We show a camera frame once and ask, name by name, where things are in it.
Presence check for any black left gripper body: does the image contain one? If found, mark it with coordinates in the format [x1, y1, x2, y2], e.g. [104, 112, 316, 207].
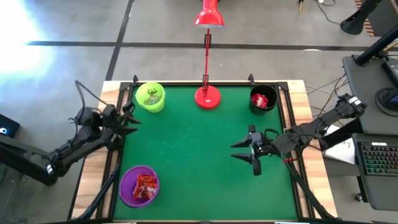
[101, 101, 137, 151]

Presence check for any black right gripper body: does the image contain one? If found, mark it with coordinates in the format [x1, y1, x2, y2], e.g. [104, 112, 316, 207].
[247, 124, 278, 177]

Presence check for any orange white candy pack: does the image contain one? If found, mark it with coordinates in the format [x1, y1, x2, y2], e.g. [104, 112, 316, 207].
[132, 183, 150, 200]
[146, 185, 159, 199]

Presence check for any clear candy pack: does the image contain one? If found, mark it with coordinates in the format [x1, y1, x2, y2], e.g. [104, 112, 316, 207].
[144, 95, 163, 106]

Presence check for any green plastic bucket with face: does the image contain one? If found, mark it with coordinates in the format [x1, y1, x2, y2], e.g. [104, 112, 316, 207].
[135, 82, 167, 113]

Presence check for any black plastic bucket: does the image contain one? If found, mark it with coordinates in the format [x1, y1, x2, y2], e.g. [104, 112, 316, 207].
[249, 83, 278, 115]

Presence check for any purple plastic bucket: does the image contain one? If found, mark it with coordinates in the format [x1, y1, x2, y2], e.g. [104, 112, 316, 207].
[119, 164, 162, 208]

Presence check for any green table mat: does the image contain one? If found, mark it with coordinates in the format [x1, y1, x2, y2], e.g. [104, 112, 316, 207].
[113, 84, 299, 221]

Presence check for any red desk lamp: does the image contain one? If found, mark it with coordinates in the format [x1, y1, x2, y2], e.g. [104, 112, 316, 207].
[194, 0, 225, 110]

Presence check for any white paper sheet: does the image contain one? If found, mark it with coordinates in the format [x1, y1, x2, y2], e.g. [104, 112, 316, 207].
[323, 124, 356, 165]

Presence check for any black device with blue light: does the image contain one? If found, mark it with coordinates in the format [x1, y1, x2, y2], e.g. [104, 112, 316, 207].
[0, 113, 21, 139]

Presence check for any black keyboard with blue keys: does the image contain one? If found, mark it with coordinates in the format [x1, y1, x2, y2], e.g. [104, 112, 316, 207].
[356, 141, 398, 177]

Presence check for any grey desk top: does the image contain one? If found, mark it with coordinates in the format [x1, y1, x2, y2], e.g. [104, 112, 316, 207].
[341, 54, 398, 135]

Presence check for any grey metal stand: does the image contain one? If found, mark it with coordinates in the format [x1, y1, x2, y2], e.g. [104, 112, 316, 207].
[0, 133, 52, 224]

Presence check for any grey keyboard table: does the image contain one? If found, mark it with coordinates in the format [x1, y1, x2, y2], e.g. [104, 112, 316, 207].
[351, 133, 398, 212]

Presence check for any black round monitor base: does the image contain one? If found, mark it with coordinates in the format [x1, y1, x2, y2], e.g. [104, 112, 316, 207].
[374, 87, 398, 118]

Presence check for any black stand foot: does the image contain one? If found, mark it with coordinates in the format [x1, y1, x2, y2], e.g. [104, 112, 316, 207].
[340, 0, 384, 35]

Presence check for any orange black striped mat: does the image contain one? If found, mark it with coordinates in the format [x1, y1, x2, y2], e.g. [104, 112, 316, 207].
[354, 0, 374, 37]

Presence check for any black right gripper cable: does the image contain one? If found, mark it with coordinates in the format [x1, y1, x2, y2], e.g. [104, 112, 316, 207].
[263, 128, 282, 141]

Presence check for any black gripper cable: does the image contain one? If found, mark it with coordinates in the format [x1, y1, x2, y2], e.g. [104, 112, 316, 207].
[67, 79, 108, 126]
[263, 128, 282, 141]

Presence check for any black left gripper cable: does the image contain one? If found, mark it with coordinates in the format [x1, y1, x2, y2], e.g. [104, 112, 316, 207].
[67, 79, 108, 126]

